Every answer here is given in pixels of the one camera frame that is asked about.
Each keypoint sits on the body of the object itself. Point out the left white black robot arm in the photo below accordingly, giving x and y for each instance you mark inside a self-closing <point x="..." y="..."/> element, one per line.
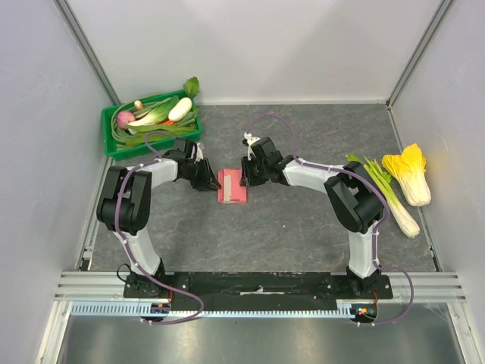
<point x="125" y="203"/>

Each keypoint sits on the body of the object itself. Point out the green leafy vegetable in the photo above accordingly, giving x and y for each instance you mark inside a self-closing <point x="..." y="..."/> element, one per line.
<point x="191" y="88"/>

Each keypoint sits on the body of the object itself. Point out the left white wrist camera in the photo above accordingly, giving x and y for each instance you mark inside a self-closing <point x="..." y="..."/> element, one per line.
<point x="198" y="154"/>

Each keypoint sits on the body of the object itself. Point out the aluminium rail frame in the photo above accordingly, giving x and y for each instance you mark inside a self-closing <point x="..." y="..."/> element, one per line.
<point x="429" y="287"/>

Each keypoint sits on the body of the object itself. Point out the green plastic crate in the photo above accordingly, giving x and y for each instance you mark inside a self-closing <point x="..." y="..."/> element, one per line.
<point x="120" y="151"/>

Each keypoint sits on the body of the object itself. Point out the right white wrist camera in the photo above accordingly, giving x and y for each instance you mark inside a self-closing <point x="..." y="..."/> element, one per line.
<point x="248" y="141"/>

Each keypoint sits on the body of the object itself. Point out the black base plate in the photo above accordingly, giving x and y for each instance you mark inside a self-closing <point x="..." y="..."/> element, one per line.
<point x="277" y="290"/>

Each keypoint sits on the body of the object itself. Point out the purple turnip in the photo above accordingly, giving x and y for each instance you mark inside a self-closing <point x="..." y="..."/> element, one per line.
<point x="125" y="118"/>

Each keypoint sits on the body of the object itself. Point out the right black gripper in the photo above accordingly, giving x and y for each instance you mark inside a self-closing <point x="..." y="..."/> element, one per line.
<point x="250" y="171"/>

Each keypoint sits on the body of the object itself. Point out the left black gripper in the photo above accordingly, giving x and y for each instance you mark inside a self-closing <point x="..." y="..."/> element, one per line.
<point x="211" y="182"/>

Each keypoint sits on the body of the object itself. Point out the green celery stalk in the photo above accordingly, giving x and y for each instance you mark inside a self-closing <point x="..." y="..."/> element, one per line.
<point x="383" y="179"/>

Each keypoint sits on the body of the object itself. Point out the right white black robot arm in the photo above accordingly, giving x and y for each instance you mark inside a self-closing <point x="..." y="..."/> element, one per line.
<point x="353" y="196"/>

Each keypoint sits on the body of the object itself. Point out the grey cable duct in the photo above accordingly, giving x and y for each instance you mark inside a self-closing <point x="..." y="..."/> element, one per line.
<point x="86" y="308"/>

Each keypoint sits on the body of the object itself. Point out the bok choy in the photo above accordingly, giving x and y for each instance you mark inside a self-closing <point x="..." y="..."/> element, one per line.
<point x="158" y="113"/>

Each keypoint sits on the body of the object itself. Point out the white radish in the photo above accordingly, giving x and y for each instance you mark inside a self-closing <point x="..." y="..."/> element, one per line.
<point x="180" y="110"/>

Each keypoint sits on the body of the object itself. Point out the green long beans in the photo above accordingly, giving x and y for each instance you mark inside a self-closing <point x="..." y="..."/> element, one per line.
<point x="122" y="135"/>

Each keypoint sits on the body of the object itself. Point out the brown mushroom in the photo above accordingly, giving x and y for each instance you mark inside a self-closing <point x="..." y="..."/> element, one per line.
<point x="139" y="106"/>

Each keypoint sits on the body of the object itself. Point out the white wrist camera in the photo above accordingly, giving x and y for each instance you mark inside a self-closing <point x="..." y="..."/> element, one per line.
<point x="248" y="141"/>
<point x="198" y="154"/>

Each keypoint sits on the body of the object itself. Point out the yellow napa cabbage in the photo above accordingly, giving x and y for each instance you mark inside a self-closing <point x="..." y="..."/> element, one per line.
<point x="409" y="170"/>

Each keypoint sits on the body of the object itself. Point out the pink express box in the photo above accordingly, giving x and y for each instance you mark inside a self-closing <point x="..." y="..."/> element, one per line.
<point x="231" y="191"/>

